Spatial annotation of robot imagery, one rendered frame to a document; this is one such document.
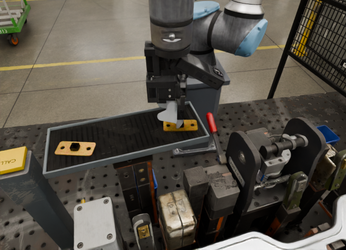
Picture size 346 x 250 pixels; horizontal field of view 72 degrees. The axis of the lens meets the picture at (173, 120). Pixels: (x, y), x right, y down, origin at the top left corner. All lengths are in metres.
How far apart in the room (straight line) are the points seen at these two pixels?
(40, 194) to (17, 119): 2.11
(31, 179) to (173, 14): 0.47
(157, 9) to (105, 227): 0.41
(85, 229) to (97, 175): 0.59
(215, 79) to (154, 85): 0.12
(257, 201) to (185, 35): 0.49
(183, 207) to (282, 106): 1.07
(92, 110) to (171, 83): 2.10
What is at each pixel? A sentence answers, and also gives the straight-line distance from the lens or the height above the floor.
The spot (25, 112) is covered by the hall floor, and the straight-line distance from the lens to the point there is 2.80.
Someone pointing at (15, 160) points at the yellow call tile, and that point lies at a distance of 0.63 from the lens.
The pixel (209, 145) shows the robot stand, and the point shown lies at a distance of 1.13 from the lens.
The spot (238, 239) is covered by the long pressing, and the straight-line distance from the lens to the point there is 0.63.
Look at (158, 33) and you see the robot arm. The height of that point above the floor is 1.41.
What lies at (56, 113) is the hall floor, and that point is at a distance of 2.63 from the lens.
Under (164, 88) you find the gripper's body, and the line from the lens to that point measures 0.48.
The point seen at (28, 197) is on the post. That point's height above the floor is 1.05.
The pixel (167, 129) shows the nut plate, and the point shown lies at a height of 1.16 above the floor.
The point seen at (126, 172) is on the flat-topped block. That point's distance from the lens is 0.64.
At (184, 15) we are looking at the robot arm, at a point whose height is 1.44.
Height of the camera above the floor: 1.58
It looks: 43 degrees down
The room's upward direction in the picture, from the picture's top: straight up
